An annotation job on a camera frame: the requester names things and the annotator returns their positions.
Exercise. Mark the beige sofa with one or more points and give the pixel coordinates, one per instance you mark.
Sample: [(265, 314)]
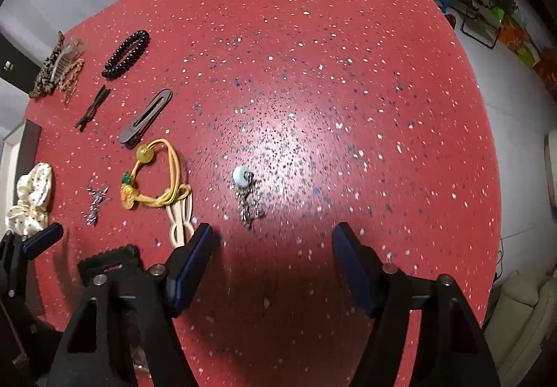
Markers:
[(522, 317)]

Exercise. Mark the leopard print scrunchie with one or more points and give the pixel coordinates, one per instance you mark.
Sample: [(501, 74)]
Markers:
[(45, 75)]

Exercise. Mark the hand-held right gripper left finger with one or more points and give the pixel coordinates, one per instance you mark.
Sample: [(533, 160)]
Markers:
[(191, 265)]

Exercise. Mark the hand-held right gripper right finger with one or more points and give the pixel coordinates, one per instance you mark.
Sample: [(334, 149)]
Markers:
[(352, 265)]

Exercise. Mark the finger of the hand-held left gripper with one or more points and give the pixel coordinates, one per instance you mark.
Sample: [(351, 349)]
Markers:
[(43, 238)]

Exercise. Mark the cream bunny hair clip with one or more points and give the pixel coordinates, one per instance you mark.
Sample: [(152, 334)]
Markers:
[(176, 234)]

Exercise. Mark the black bunny hair clip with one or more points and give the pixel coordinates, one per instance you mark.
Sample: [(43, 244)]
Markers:
[(91, 110)]

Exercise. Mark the silver charm earring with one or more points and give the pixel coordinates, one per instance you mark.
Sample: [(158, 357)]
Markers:
[(93, 206)]

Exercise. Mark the cream polka dot scrunchie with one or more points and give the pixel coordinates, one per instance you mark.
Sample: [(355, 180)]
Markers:
[(37, 191)]

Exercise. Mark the dark brown hair clip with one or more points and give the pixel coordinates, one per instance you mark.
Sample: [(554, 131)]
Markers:
[(130, 132)]

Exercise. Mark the black folding chair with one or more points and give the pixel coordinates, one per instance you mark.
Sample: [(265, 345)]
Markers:
[(478, 17)]

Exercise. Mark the grey jewelry tray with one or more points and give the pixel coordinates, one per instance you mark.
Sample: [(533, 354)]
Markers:
[(31, 143)]

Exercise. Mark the clear claw hair clip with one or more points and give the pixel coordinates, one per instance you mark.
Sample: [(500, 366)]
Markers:
[(69, 54)]

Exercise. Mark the orange box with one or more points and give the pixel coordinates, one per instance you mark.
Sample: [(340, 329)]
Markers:
[(520, 41)]

